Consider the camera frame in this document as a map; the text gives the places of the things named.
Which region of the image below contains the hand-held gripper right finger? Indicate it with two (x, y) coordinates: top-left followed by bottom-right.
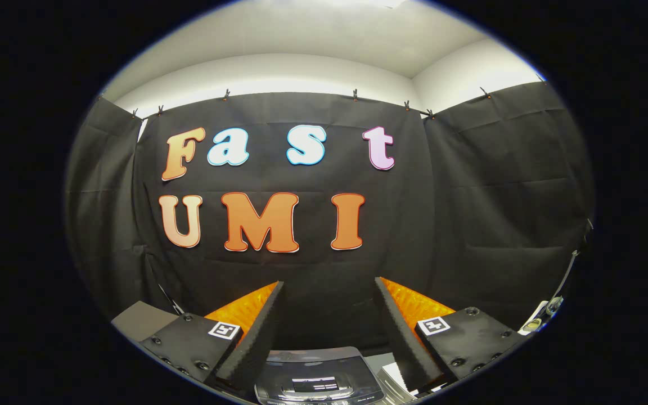
(373, 277), (530, 394)

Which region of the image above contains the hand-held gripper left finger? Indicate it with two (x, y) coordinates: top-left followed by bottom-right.
(138, 281), (286, 398)

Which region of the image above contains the grey washing machine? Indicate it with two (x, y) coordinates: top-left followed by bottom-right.
(254, 347), (416, 405)

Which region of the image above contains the dark washing machine lid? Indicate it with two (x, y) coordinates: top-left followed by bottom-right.
(255, 347), (385, 404)

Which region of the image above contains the grey side table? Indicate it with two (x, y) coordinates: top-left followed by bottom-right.
(111, 301), (182, 343)

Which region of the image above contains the white shelf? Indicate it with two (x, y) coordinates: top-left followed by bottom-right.
(518, 301), (551, 336)

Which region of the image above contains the row of small backdrop clips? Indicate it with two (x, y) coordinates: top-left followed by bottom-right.
(96, 72), (547, 120)

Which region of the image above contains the grey hanging strap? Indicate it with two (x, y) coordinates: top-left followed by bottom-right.
(552, 218), (593, 302)

